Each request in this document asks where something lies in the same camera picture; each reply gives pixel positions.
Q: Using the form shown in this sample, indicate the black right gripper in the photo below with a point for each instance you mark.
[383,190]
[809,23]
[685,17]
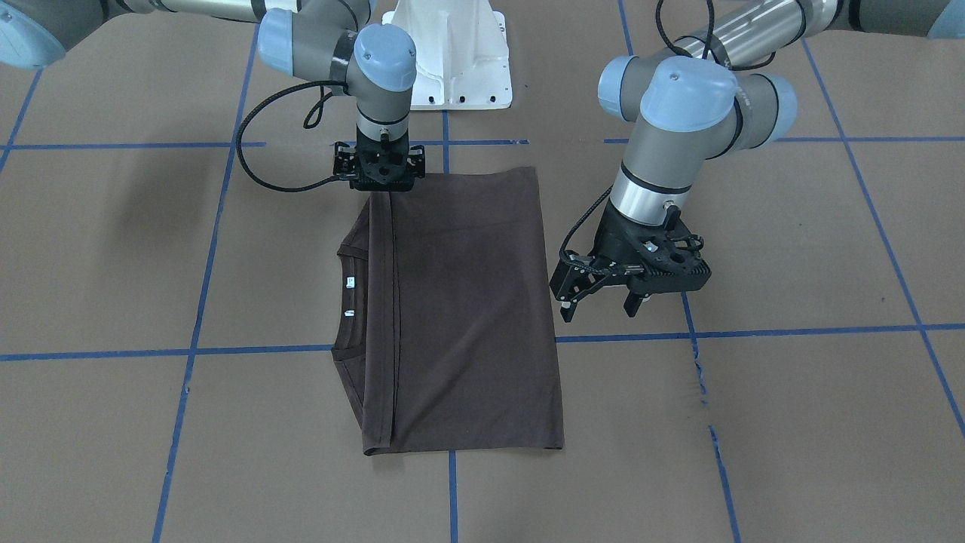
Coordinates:
[344,161]

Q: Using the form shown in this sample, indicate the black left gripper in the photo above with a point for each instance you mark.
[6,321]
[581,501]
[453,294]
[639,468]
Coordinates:
[612,243]

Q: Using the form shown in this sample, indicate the dark brown t-shirt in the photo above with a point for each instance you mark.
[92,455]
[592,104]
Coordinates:
[447,340]

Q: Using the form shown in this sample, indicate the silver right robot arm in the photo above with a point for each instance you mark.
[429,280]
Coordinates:
[335,47]

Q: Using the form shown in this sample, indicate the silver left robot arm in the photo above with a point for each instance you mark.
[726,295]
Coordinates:
[703,96]

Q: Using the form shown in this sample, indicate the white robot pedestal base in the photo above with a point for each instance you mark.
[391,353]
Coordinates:
[463,55]

